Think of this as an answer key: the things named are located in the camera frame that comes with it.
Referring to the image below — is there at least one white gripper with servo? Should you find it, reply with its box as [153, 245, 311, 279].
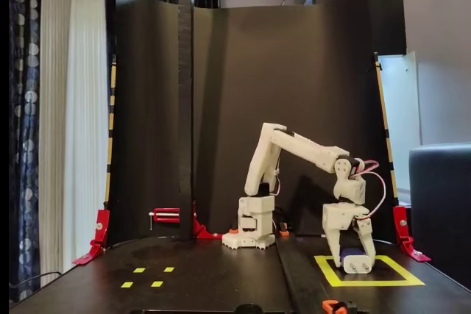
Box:
[322, 201, 377, 269]

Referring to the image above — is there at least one blue white charger block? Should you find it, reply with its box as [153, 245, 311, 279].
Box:
[340, 248, 370, 275]

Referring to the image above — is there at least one yellow tape square outline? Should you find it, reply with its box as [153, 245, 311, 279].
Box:
[314, 254, 426, 288]

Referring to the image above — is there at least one orange black spring clamp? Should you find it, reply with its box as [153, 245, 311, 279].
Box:
[322, 299, 358, 314]

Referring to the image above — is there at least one dark blue sofa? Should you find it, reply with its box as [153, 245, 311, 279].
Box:
[408, 143, 471, 291]

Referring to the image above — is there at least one yellow black striped stick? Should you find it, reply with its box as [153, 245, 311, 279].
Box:
[373, 51, 400, 207]
[104, 54, 118, 210]

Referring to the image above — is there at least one white cabinet door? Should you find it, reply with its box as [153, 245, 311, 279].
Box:
[378, 50, 422, 192]

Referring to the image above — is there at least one black backdrop board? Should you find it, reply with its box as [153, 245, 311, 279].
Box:
[106, 0, 400, 247]

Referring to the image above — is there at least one red screw clamp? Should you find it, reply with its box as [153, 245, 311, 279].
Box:
[148, 207, 181, 232]

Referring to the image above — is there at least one white pleated curtain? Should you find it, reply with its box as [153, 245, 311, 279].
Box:
[38, 0, 111, 288]

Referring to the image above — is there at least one blue patterned curtain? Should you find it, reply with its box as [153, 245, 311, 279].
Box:
[9, 0, 43, 304]

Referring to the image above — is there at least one red corner bracket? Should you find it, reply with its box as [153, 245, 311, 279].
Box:
[71, 209, 111, 266]
[392, 206, 432, 264]

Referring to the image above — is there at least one red white servo cable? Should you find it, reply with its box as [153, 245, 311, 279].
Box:
[270, 159, 387, 218]

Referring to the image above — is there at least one red pole base bracket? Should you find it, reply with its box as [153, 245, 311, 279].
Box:
[191, 199, 224, 240]

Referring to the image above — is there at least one thin black cable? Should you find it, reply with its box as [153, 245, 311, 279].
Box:
[9, 271, 63, 289]

